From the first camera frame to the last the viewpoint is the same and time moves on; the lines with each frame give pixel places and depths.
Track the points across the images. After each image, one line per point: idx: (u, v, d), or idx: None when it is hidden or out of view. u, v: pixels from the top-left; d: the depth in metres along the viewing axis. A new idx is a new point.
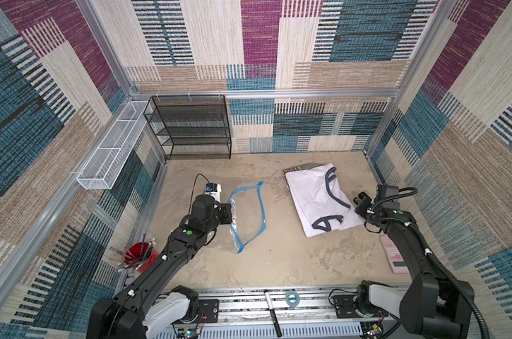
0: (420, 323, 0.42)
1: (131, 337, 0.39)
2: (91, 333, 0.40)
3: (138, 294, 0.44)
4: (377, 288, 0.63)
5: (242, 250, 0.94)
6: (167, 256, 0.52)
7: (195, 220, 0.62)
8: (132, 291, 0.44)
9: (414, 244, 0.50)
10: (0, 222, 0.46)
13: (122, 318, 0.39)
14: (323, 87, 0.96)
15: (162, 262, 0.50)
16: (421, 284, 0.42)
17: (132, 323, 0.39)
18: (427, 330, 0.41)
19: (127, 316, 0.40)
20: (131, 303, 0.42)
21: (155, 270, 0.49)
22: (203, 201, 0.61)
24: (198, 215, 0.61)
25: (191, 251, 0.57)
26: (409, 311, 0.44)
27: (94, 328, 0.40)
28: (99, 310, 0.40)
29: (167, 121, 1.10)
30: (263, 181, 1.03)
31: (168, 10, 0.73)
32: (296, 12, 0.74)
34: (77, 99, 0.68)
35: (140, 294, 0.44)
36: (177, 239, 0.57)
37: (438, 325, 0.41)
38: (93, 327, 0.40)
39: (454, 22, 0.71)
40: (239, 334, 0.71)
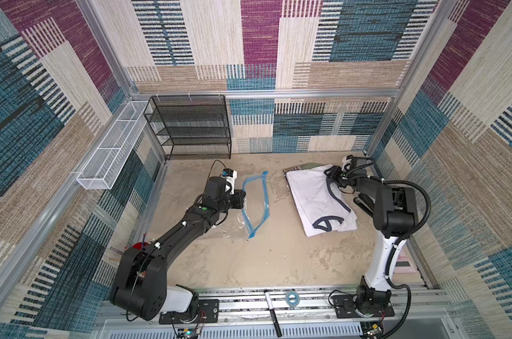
0: (385, 218, 0.58)
1: (157, 281, 0.43)
2: (121, 277, 0.44)
3: (162, 247, 0.48)
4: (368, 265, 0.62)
5: (253, 235, 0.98)
6: (186, 223, 0.57)
7: (210, 199, 0.67)
8: (158, 244, 0.49)
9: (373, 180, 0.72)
10: (0, 222, 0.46)
13: (150, 263, 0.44)
14: (323, 87, 0.96)
15: (181, 227, 0.55)
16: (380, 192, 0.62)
17: (160, 268, 0.43)
18: (391, 224, 0.58)
19: (155, 262, 0.43)
20: (157, 253, 0.46)
21: (176, 232, 0.53)
22: (217, 181, 0.66)
24: (212, 194, 0.66)
25: (206, 224, 0.61)
26: (377, 216, 0.62)
27: (126, 272, 0.44)
28: (127, 258, 0.44)
29: (167, 121, 1.10)
30: (268, 171, 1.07)
31: (168, 10, 0.73)
32: (296, 12, 0.74)
34: (77, 99, 0.68)
35: (164, 248, 0.48)
36: (194, 212, 0.62)
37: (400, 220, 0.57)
38: (123, 272, 0.44)
39: (454, 22, 0.71)
40: (239, 334, 0.71)
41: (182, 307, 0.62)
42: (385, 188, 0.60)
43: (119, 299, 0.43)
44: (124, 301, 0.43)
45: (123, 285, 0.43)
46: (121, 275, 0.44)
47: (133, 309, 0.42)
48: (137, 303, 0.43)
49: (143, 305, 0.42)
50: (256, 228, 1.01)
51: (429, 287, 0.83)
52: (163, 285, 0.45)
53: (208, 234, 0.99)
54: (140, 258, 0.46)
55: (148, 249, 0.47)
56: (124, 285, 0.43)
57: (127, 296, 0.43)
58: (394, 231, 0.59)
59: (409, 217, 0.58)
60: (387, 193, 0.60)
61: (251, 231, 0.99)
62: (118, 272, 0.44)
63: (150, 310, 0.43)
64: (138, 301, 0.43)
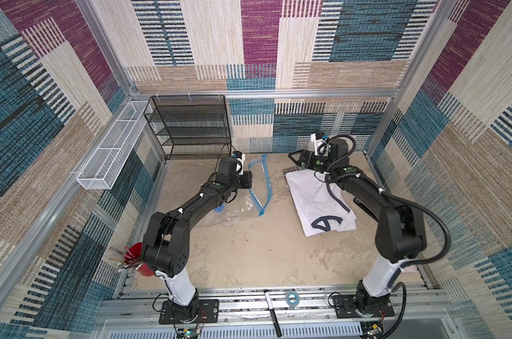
0: (395, 246, 0.49)
1: (181, 240, 0.48)
2: (150, 236, 0.49)
3: (185, 212, 0.54)
4: (370, 272, 0.65)
5: (263, 213, 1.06)
6: (203, 195, 0.62)
7: (222, 176, 0.73)
8: (181, 209, 0.54)
9: (369, 188, 0.59)
10: (0, 222, 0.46)
13: (175, 225, 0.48)
14: (324, 87, 0.96)
15: (199, 198, 0.61)
16: (387, 218, 0.50)
17: (183, 229, 0.48)
18: (402, 252, 0.50)
19: (179, 224, 0.49)
20: (181, 216, 0.52)
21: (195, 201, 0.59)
22: (228, 160, 0.71)
24: (224, 171, 0.72)
25: (220, 199, 0.66)
26: (385, 242, 0.52)
27: (153, 232, 0.49)
28: (153, 220, 0.50)
29: (167, 121, 1.10)
30: (266, 154, 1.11)
31: (168, 9, 0.72)
32: (296, 12, 0.74)
34: (77, 98, 0.68)
35: (187, 212, 0.53)
36: (209, 186, 0.67)
37: (411, 245, 0.50)
38: (151, 232, 0.49)
39: (454, 22, 0.71)
40: (239, 334, 0.71)
41: (183, 299, 0.62)
42: (392, 211, 0.50)
43: (149, 258, 0.49)
44: (152, 260, 0.49)
45: (152, 244, 0.49)
46: (150, 235, 0.49)
47: (161, 266, 0.49)
48: (164, 260, 0.48)
49: (170, 263, 0.48)
50: (262, 206, 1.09)
51: (429, 287, 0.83)
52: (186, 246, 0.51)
53: (209, 234, 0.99)
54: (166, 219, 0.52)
55: (173, 213, 0.52)
56: (153, 244, 0.49)
57: (155, 255, 0.49)
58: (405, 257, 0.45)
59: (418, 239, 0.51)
60: (395, 216, 0.49)
61: (259, 210, 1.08)
62: (147, 234, 0.50)
63: (176, 267, 0.48)
64: (165, 260, 0.48)
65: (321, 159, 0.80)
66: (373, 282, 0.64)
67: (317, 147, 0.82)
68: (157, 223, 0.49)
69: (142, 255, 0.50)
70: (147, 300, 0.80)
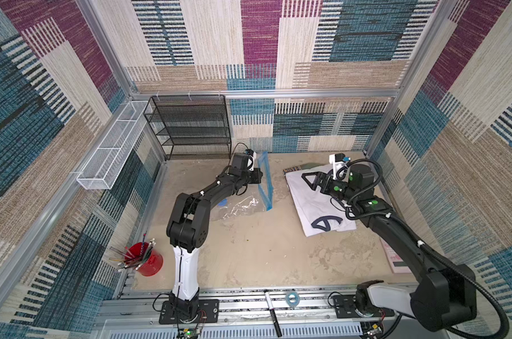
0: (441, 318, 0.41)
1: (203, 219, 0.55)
2: (175, 214, 0.57)
3: (205, 195, 0.60)
4: (381, 292, 0.61)
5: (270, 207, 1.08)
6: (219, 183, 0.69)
7: (235, 169, 0.80)
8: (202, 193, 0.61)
9: (405, 237, 0.50)
10: (0, 222, 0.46)
13: (198, 205, 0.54)
14: (324, 87, 0.96)
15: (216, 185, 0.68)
16: (433, 287, 0.41)
17: (205, 209, 0.55)
18: (446, 324, 0.41)
19: (202, 203, 0.56)
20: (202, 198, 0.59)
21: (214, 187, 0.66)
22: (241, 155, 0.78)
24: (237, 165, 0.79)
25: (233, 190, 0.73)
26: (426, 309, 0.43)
27: (178, 210, 0.56)
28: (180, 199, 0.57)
29: (167, 121, 1.10)
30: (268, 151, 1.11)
31: (168, 10, 0.73)
32: (296, 12, 0.74)
34: (76, 98, 0.68)
35: (207, 196, 0.60)
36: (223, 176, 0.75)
37: (455, 314, 0.42)
38: (176, 210, 0.57)
39: (454, 22, 0.71)
40: (239, 334, 0.71)
41: (190, 292, 0.65)
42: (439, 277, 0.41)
43: (174, 232, 0.56)
44: (176, 234, 0.56)
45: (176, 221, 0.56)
46: (175, 212, 0.57)
47: (184, 240, 0.55)
48: (188, 236, 0.55)
49: (193, 237, 0.55)
50: (270, 200, 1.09)
51: None
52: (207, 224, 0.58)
53: (209, 234, 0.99)
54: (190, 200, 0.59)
55: (195, 195, 0.59)
56: (179, 219, 0.56)
57: (180, 230, 0.56)
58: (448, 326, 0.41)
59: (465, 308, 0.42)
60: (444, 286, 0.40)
61: (267, 204, 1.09)
62: (174, 211, 0.57)
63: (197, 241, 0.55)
64: (188, 234, 0.55)
65: (340, 183, 0.70)
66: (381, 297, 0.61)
67: (337, 171, 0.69)
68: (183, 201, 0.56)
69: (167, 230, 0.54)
70: (147, 300, 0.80)
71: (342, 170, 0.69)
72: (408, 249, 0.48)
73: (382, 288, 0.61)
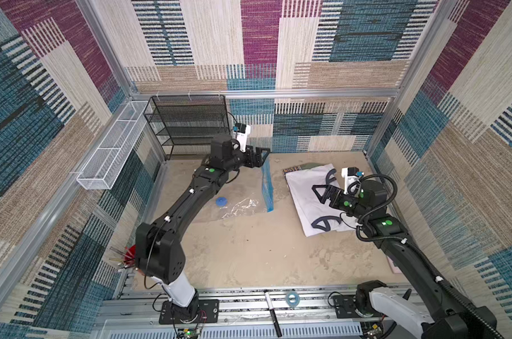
0: None
1: (171, 253, 0.45)
2: (139, 248, 0.46)
3: (173, 220, 0.48)
4: (389, 305, 0.58)
5: (271, 209, 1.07)
6: (194, 190, 0.55)
7: (216, 160, 0.63)
8: (168, 217, 0.49)
9: (421, 270, 0.47)
10: (0, 222, 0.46)
13: (163, 238, 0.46)
14: (324, 87, 0.96)
15: (189, 195, 0.54)
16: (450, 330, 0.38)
17: (172, 242, 0.44)
18: None
19: (167, 236, 0.45)
20: (167, 227, 0.47)
21: (185, 202, 0.52)
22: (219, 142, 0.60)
24: (218, 155, 0.61)
25: (215, 186, 0.59)
26: None
27: (141, 244, 0.46)
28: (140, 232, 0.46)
29: (167, 121, 1.10)
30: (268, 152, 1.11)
31: (168, 10, 0.73)
32: (296, 12, 0.74)
34: (76, 99, 0.67)
35: (174, 220, 0.48)
36: (203, 174, 0.60)
37: None
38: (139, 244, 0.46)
39: (454, 22, 0.71)
40: (239, 334, 0.71)
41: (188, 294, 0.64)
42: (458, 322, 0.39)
43: (143, 266, 0.48)
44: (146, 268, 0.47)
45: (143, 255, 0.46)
46: (139, 246, 0.46)
47: (156, 274, 0.47)
48: (159, 270, 0.47)
49: (165, 272, 0.46)
50: (270, 202, 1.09)
51: None
52: (180, 255, 0.49)
53: (208, 234, 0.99)
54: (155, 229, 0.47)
55: (159, 223, 0.48)
56: (145, 254, 0.47)
57: (149, 264, 0.47)
58: None
59: None
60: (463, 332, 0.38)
61: (267, 205, 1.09)
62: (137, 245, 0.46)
63: (171, 274, 0.47)
64: (159, 268, 0.46)
65: (349, 198, 0.67)
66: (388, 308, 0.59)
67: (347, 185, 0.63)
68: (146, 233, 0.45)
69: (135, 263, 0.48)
70: (147, 300, 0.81)
71: (354, 185, 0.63)
72: (425, 285, 0.45)
73: (389, 302, 0.58)
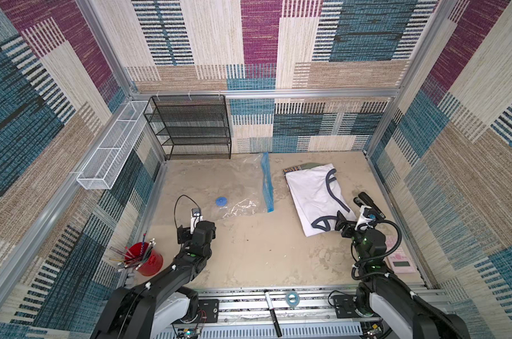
0: None
1: (140, 324, 0.41)
2: (105, 320, 0.42)
3: (152, 287, 0.48)
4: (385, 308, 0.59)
5: (271, 209, 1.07)
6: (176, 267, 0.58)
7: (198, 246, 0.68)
8: (149, 284, 0.49)
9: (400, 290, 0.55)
10: (0, 222, 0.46)
13: (140, 303, 0.43)
14: (323, 87, 0.96)
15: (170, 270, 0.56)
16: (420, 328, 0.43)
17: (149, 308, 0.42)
18: None
19: (145, 301, 0.43)
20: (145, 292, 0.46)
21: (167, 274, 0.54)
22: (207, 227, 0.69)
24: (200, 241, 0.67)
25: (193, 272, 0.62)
26: None
27: (111, 311, 0.43)
28: (116, 294, 0.44)
29: (167, 121, 1.10)
30: (268, 152, 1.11)
31: (168, 10, 0.73)
32: (296, 12, 0.74)
34: (76, 99, 0.67)
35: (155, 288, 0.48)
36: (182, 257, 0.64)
37: None
38: (108, 313, 0.43)
39: (454, 22, 0.71)
40: (239, 334, 0.71)
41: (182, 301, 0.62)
42: (424, 321, 0.44)
43: None
44: None
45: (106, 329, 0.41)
46: (107, 316, 0.42)
47: None
48: None
49: None
50: (271, 202, 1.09)
51: (429, 287, 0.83)
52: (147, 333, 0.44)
53: None
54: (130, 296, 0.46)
55: (138, 290, 0.46)
56: (107, 330, 0.41)
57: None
58: None
59: None
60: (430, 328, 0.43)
61: (267, 205, 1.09)
62: (104, 314, 0.43)
63: None
64: None
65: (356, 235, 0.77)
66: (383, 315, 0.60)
67: (358, 223, 0.78)
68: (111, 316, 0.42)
69: None
70: None
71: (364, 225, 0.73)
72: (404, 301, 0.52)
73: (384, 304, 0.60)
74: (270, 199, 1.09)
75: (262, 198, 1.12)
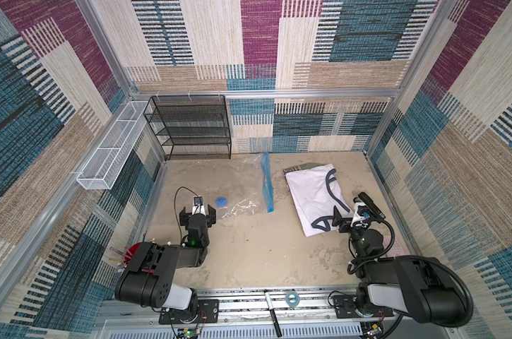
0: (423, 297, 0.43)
1: (169, 262, 0.48)
2: (134, 263, 0.47)
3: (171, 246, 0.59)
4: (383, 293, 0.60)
5: (271, 209, 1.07)
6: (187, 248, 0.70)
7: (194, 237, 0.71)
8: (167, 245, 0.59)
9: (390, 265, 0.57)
10: (0, 222, 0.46)
13: (167, 248, 0.50)
14: (324, 87, 0.96)
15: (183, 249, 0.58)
16: (400, 265, 0.49)
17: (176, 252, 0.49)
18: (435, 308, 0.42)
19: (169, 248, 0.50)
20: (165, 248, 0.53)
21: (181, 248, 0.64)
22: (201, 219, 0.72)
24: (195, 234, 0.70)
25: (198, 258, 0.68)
26: (411, 297, 0.46)
27: (141, 255, 0.49)
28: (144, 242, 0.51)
29: (167, 121, 1.10)
30: (268, 152, 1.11)
31: (168, 10, 0.73)
32: (296, 12, 0.74)
34: (76, 99, 0.67)
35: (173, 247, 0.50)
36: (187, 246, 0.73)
37: (438, 297, 0.43)
38: (138, 256, 0.48)
39: (454, 22, 0.71)
40: (239, 334, 0.71)
41: (186, 291, 0.64)
42: (403, 259, 0.49)
43: (128, 289, 0.44)
44: (130, 294, 0.44)
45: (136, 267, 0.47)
46: (137, 260, 0.48)
47: (143, 299, 0.44)
48: (145, 289, 0.44)
49: (154, 284, 0.44)
50: (271, 202, 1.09)
51: None
52: (169, 277, 0.48)
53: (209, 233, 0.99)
54: (152, 251, 0.52)
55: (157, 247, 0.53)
56: (136, 270, 0.46)
57: (140, 280, 0.45)
58: (441, 317, 0.42)
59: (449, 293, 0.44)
60: (408, 263, 0.49)
61: (267, 205, 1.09)
62: (133, 258, 0.48)
63: (158, 297, 0.44)
64: (146, 291, 0.44)
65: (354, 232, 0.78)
66: (380, 296, 0.61)
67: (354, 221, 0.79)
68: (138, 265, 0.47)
69: (116, 291, 0.44)
70: None
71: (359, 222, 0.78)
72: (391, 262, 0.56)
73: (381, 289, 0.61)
74: (270, 199, 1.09)
75: (262, 198, 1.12)
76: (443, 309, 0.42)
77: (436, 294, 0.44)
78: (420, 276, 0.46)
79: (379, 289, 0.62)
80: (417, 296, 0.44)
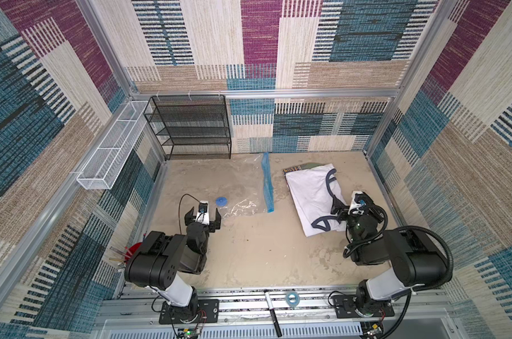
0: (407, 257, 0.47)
1: (177, 247, 0.51)
2: (145, 247, 0.51)
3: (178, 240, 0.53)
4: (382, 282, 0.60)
5: (272, 209, 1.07)
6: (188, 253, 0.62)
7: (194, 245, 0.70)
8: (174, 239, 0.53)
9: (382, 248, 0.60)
10: (0, 222, 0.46)
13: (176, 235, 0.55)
14: (324, 87, 0.96)
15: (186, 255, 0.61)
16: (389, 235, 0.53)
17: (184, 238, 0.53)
18: (419, 266, 0.46)
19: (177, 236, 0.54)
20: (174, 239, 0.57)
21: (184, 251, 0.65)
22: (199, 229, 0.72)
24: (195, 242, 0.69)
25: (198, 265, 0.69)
26: (399, 262, 0.49)
27: (150, 241, 0.52)
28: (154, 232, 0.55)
29: (167, 121, 1.10)
30: (268, 152, 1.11)
31: (168, 10, 0.73)
32: (296, 12, 0.74)
34: (77, 99, 0.68)
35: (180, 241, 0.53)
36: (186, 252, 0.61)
37: (423, 258, 0.47)
38: (148, 242, 0.52)
39: (454, 22, 0.71)
40: (239, 334, 0.71)
41: (188, 287, 0.65)
42: (392, 230, 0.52)
43: (135, 270, 0.46)
44: (138, 274, 0.46)
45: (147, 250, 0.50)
46: (147, 244, 0.51)
47: (150, 278, 0.46)
48: (154, 269, 0.46)
49: (162, 263, 0.47)
50: (271, 203, 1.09)
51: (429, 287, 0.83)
52: (178, 263, 0.51)
53: None
54: (160, 240, 0.56)
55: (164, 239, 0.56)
56: (147, 252, 0.49)
57: (149, 259, 0.48)
58: (426, 276, 0.46)
59: (432, 255, 0.48)
60: (395, 233, 0.53)
61: (267, 205, 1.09)
62: (145, 243, 0.52)
63: (166, 277, 0.46)
64: (154, 270, 0.46)
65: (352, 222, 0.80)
66: (378, 288, 0.62)
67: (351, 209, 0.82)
68: (147, 249, 0.50)
69: (126, 272, 0.46)
70: (147, 300, 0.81)
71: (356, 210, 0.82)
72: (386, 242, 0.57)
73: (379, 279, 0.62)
74: (271, 199, 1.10)
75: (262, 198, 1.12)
76: (429, 270, 0.46)
77: (421, 257, 0.48)
78: (407, 244, 0.50)
79: (376, 281, 0.63)
80: (405, 260, 0.48)
